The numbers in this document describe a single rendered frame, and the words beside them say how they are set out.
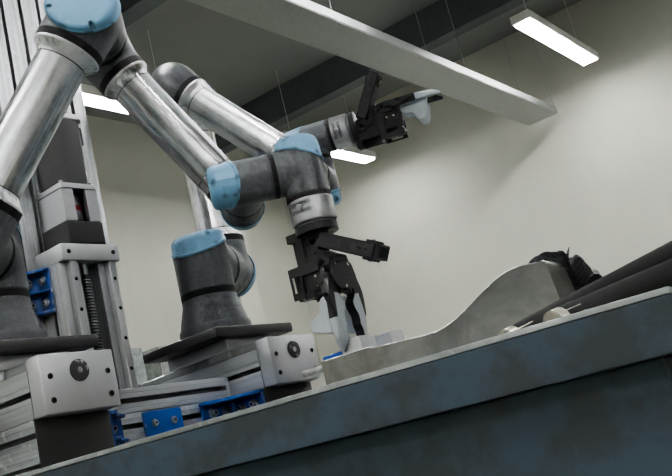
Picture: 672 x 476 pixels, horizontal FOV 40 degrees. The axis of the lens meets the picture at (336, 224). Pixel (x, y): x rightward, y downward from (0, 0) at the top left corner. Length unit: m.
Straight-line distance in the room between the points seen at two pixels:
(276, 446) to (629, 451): 0.25
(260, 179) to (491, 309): 0.45
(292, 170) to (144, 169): 7.80
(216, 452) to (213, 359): 1.15
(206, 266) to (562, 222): 7.31
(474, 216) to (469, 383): 8.84
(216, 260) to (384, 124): 0.47
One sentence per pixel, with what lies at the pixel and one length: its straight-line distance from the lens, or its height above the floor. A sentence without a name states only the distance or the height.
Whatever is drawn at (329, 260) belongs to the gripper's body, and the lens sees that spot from 1.46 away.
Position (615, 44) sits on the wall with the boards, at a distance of 9.16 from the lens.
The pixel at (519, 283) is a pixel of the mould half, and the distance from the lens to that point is 1.27.
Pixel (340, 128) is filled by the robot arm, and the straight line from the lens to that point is 2.06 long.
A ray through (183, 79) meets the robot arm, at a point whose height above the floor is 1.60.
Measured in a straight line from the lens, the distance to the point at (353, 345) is 1.45.
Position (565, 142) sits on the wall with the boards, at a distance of 9.14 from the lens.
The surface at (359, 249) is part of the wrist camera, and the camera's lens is 1.44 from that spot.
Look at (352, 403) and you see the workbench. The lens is 0.66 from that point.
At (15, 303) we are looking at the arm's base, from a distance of 1.62.
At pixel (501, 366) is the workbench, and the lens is 0.61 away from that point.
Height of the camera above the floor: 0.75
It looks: 14 degrees up
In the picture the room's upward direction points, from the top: 14 degrees counter-clockwise
